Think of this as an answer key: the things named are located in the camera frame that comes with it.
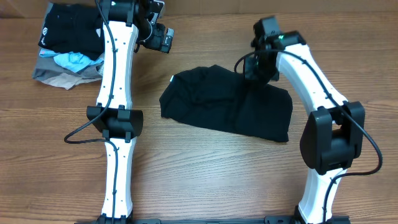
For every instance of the black t-shirt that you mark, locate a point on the black t-shirt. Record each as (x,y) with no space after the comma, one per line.
(219,99)

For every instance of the grey folded garment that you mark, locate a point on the grey folded garment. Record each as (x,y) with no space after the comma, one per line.
(46,68)

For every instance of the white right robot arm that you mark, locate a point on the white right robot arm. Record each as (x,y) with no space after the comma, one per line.
(330,140)

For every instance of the light blue folded garment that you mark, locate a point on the light blue folded garment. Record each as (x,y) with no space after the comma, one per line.
(74,62)

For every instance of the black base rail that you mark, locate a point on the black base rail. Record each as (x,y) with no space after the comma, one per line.
(214,220)

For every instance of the beige folded garment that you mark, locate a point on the beige folded garment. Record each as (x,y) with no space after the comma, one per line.
(67,81)

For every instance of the black folded shirt on pile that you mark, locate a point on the black folded shirt on pile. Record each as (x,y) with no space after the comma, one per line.
(73,28)

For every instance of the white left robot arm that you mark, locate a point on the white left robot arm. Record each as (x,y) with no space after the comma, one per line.
(128,25)

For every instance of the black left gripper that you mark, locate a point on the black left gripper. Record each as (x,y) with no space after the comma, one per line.
(155,43)

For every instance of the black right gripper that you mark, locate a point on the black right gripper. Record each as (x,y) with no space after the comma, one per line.
(250,74)

